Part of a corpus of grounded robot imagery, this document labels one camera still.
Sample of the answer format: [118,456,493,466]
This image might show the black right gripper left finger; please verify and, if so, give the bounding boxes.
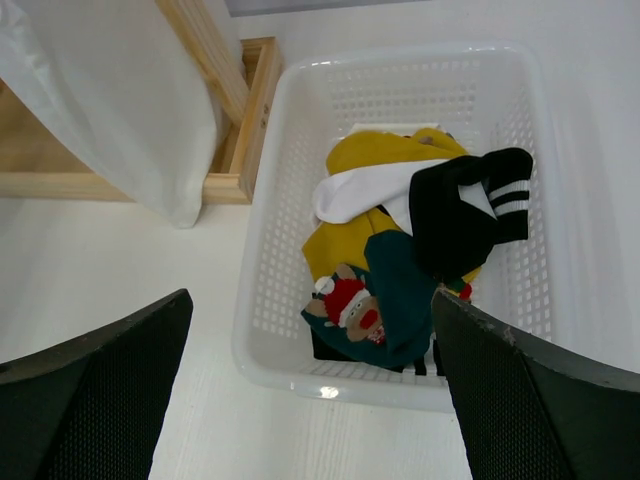
[1,289,193,479]

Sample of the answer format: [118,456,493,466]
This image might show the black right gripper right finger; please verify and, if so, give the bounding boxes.
[431,289,639,479]

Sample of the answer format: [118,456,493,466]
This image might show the green reindeer sock in basket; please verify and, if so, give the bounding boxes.
[301,230,440,371]

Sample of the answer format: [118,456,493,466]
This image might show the black sock white stripes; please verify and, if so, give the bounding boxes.
[408,147,533,283]

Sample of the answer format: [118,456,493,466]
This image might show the yellow sock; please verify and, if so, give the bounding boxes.
[302,128,467,281]

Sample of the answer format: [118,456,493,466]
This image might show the white sock in basket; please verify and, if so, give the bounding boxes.
[312,159,453,234]

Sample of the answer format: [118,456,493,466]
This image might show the white plastic laundry basket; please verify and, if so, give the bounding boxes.
[233,44,574,411]

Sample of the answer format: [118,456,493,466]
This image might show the white mesh laundry bag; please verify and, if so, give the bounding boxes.
[1,1,224,228]

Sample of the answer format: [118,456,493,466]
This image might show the wooden clothes rack frame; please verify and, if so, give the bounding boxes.
[1,1,283,204]

